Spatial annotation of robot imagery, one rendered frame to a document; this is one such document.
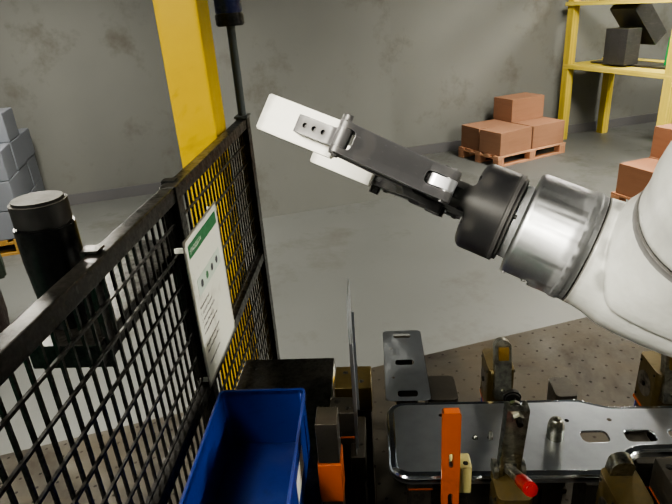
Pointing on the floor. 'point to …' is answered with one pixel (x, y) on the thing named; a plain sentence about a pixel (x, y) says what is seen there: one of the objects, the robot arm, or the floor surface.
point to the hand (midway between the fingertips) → (303, 136)
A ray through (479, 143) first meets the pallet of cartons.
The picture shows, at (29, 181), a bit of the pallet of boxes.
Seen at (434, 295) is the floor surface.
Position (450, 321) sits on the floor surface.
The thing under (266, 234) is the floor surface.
